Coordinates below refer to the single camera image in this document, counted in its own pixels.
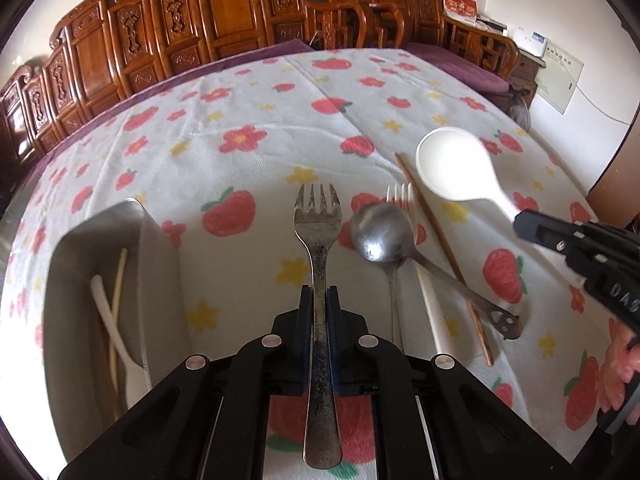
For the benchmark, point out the wooden side table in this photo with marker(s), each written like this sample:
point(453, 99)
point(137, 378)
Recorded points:
point(522, 79)

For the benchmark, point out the small white plastic spoon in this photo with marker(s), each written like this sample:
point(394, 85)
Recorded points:
point(135, 380)

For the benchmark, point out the grey fluffy pet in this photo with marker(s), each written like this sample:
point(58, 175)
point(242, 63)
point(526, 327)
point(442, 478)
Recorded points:
point(518, 111)

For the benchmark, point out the stainless steel spoon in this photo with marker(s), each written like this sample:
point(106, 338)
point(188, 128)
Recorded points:
point(380, 233)

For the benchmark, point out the white plastic fork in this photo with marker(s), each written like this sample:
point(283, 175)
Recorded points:
point(401, 195)

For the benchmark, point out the red greeting card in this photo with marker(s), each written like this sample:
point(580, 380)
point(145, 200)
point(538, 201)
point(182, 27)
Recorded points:
point(461, 10)

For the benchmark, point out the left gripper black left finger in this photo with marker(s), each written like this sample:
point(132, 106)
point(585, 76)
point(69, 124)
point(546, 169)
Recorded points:
point(207, 423)

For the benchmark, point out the carved wooden armchair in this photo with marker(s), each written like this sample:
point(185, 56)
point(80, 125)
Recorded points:
point(422, 26)

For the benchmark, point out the light bamboo chopstick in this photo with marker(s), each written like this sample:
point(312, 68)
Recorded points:
point(115, 306)

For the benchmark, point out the large white plastic spoon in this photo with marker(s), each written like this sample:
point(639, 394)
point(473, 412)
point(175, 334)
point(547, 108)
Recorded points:
point(453, 164)

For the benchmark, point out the purple armchair cushion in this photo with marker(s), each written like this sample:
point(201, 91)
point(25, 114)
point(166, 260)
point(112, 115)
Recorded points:
point(457, 67)

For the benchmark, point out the rectangular metal tin box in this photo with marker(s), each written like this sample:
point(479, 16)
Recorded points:
point(150, 320)

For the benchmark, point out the stainless steel fork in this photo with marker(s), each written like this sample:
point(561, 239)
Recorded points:
point(317, 223)

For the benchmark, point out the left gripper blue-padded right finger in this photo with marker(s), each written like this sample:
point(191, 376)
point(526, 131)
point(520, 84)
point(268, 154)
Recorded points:
point(431, 422)

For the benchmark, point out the carved wooden sofa bench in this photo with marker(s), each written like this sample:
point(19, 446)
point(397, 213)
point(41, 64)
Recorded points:
point(104, 51)

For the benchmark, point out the white wall distribution box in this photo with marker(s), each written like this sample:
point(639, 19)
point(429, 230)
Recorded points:
point(557, 81)

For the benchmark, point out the person's right hand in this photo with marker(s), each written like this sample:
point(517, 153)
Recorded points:
point(620, 363)

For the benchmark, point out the white router box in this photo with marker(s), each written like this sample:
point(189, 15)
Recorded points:
point(529, 41)

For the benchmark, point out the strawberry flower print tablecloth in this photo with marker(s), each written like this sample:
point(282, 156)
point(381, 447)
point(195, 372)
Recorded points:
point(217, 161)

